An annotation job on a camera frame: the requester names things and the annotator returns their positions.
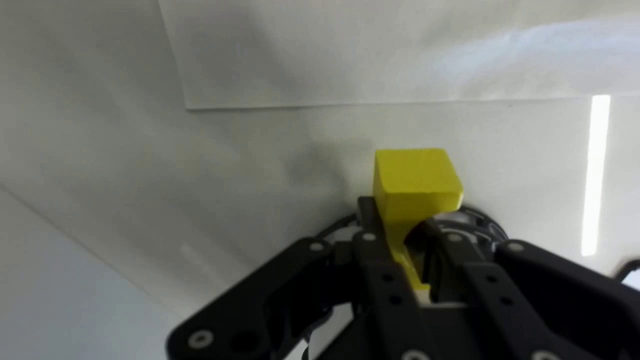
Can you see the folded white paper towel strip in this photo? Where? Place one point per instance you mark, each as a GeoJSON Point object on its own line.
{"type": "Point", "coordinates": [327, 52]}

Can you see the yellow block object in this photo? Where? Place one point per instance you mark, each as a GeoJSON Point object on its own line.
{"type": "Point", "coordinates": [413, 184]}

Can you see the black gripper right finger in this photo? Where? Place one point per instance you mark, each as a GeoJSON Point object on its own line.
{"type": "Point", "coordinates": [471, 292]}

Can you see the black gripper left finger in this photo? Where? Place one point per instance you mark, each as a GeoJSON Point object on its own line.
{"type": "Point", "coordinates": [388, 303]}

